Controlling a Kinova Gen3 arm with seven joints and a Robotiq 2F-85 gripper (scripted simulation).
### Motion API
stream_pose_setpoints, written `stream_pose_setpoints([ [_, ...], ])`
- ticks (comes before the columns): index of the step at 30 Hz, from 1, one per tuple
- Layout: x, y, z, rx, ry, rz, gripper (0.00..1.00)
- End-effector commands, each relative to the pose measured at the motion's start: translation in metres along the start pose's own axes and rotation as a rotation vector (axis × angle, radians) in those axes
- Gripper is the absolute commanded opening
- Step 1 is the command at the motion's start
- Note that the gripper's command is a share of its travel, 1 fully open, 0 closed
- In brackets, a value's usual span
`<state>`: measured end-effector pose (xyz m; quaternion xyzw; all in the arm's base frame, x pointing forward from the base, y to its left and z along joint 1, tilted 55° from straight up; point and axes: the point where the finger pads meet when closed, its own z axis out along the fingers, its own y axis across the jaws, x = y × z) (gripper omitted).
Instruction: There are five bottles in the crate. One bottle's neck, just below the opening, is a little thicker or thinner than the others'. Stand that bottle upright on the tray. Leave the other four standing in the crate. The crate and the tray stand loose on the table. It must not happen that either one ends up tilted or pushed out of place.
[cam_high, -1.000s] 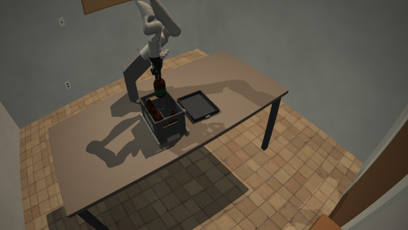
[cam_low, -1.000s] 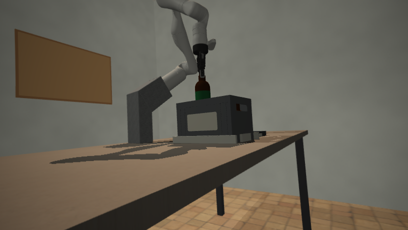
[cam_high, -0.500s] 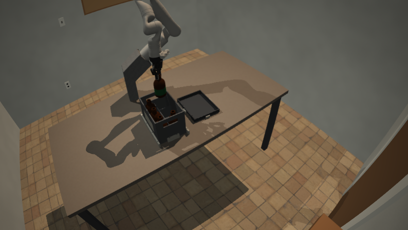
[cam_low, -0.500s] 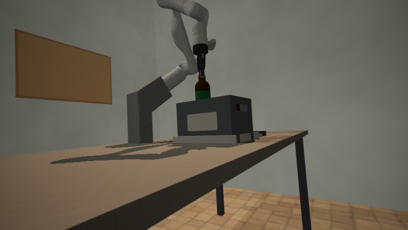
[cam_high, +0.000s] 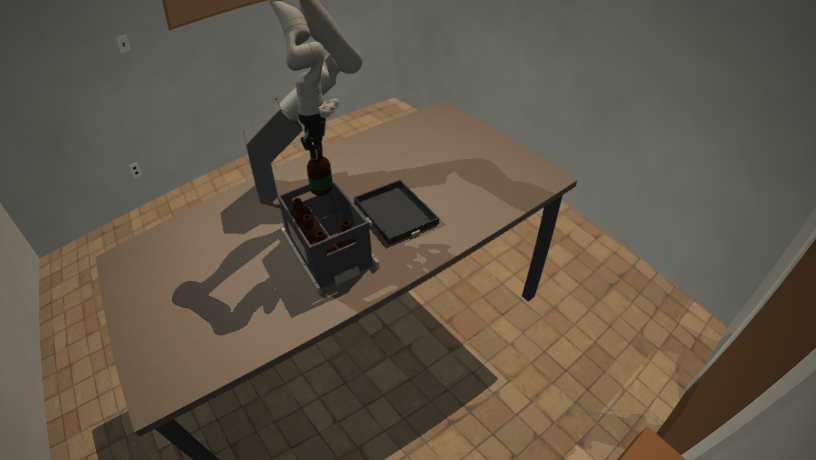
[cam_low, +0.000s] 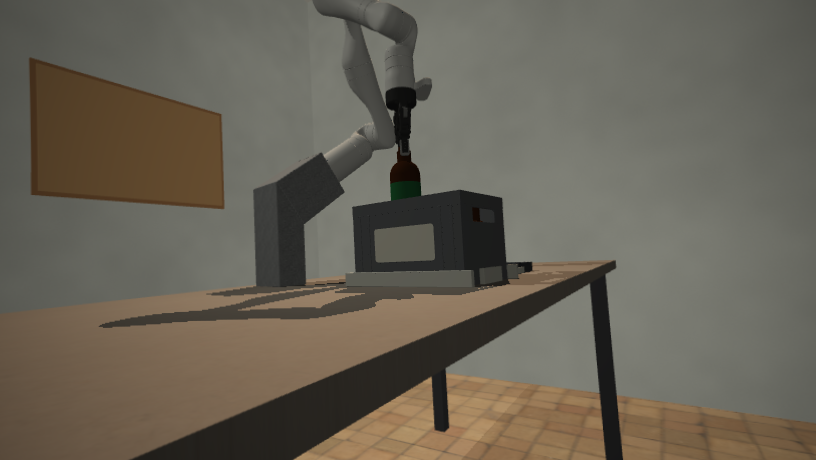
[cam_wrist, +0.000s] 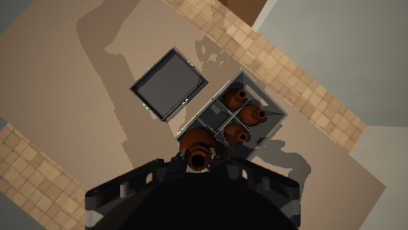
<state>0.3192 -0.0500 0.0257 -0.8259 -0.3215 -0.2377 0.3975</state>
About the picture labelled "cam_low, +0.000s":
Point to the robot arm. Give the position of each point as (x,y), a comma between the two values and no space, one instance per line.
(401,27)

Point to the dark grey crate with dividers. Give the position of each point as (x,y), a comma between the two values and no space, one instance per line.
(434,232)

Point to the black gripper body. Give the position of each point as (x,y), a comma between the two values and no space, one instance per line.
(400,96)

